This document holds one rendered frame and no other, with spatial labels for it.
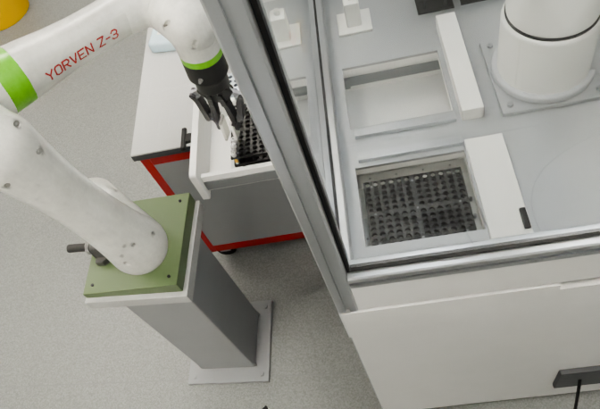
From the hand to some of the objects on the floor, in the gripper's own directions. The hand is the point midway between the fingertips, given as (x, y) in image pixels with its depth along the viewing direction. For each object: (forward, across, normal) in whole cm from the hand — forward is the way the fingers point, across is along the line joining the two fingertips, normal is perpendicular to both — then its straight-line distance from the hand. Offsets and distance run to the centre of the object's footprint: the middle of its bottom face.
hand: (229, 128), depth 145 cm
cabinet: (+89, -77, -12) cm, 118 cm away
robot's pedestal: (+97, +16, +27) cm, 102 cm away
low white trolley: (+98, +9, -40) cm, 106 cm away
